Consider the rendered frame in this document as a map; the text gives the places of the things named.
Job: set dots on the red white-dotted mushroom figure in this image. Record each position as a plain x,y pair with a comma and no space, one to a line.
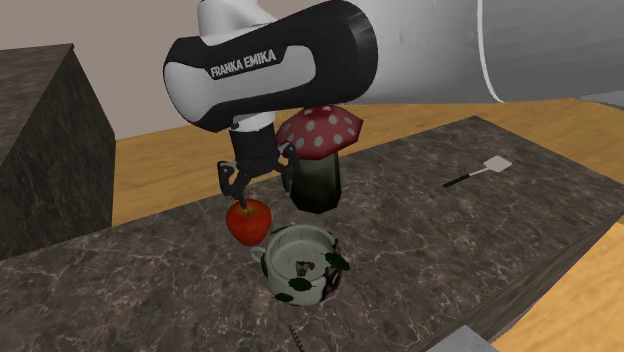
319,141

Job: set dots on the small dark spiral object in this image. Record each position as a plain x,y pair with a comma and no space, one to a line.
296,339

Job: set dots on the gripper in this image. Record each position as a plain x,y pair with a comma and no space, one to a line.
254,148

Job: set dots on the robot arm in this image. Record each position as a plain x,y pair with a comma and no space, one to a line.
419,48

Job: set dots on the dark marble cabinet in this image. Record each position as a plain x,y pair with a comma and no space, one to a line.
48,156

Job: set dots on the grey block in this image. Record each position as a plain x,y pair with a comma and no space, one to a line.
463,341

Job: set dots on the white cow-print pot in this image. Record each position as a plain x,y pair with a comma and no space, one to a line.
292,253

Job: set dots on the red apple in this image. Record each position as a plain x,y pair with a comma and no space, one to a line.
248,222

